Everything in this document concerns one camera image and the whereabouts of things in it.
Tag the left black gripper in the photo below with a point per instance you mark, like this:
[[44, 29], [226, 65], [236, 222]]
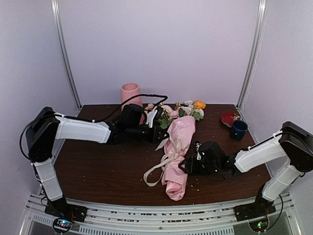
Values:
[[154, 138]]

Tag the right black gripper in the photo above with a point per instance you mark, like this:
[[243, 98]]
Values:
[[192, 168]]

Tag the cream ribbon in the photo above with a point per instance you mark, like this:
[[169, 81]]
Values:
[[172, 153]]

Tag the pink wrapping paper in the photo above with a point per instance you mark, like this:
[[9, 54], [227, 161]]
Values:
[[180, 132]]

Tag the artificial flower bouquet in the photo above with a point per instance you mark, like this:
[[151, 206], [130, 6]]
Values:
[[191, 108]]

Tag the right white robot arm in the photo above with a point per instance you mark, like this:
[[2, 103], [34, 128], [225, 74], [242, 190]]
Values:
[[291, 142]]

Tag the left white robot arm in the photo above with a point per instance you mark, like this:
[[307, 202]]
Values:
[[48, 126]]

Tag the pink tapered vase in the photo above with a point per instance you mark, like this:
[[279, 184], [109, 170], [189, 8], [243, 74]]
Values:
[[129, 90]]

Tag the red floral plate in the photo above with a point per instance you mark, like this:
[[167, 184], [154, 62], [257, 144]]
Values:
[[228, 118]]

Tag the dark blue mug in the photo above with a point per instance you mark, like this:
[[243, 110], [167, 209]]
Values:
[[238, 130]]

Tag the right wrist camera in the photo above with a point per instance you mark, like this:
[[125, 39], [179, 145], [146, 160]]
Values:
[[198, 150]]

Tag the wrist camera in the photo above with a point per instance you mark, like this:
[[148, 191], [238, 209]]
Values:
[[153, 115], [198, 150]]

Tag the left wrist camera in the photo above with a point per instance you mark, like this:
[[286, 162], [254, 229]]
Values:
[[153, 115]]

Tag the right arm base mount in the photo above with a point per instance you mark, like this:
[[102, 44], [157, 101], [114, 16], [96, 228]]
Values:
[[255, 215]]

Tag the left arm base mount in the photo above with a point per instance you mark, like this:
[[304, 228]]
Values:
[[66, 220]]

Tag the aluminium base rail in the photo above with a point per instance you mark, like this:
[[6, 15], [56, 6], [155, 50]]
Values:
[[201, 219]]

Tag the right aluminium corner post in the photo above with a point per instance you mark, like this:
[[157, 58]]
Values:
[[256, 45]]

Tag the aluminium corner post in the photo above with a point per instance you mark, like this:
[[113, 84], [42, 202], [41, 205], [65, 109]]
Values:
[[58, 23], [256, 45]]

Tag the left aluminium corner post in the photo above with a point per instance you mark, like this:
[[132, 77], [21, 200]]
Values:
[[58, 23]]

